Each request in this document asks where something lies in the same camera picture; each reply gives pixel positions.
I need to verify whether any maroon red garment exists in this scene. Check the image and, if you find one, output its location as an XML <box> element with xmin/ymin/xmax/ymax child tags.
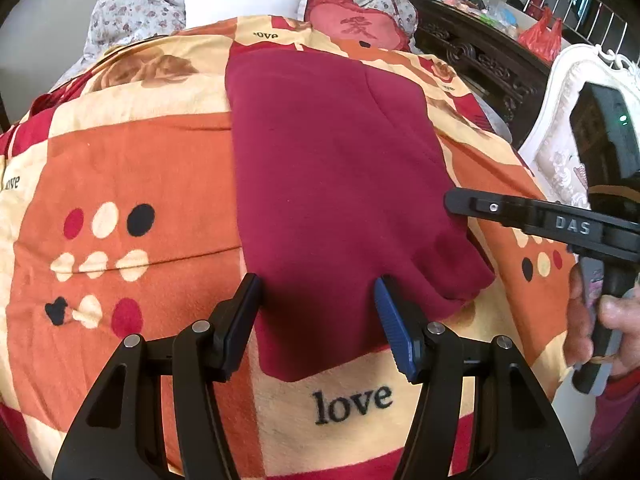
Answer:
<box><xmin>226</xmin><ymin>48</ymin><xmax>495</xmax><ymax>382</ymax></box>

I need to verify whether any person's right hand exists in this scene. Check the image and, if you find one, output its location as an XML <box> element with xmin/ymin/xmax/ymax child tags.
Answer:
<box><xmin>563</xmin><ymin>263</ymin><xmax>640</xmax><ymax>378</ymax></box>

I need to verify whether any white pillow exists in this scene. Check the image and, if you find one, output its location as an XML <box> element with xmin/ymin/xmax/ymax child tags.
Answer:
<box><xmin>183</xmin><ymin>0</ymin><xmax>308</xmax><ymax>28</ymax></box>

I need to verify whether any metal rack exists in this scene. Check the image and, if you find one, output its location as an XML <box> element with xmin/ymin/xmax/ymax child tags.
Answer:
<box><xmin>523</xmin><ymin>0</ymin><xmax>639</xmax><ymax>63</ymax></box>

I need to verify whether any white ornate chair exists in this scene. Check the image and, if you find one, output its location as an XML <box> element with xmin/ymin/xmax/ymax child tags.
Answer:
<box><xmin>518</xmin><ymin>44</ymin><xmax>639</xmax><ymax>208</ymax></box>

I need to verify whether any red plastic bag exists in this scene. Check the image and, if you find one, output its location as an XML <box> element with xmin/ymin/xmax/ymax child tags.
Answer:
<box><xmin>518</xmin><ymin>8</ymin><xmax>563</xmax><ymax>64</ymax></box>

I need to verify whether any red heart cushion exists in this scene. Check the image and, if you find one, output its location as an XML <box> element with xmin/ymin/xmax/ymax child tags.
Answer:
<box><xmin>305</xmin><ymin>0</ymin><xmax>409</xmax><ymax>51</ymax></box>

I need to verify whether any orange red patterned blanket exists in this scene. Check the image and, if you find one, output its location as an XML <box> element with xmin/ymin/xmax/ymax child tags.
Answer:
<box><xmin>1</xmin><ymin>16</ymin><xmax>573</xmax><ymax>479</ymax></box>

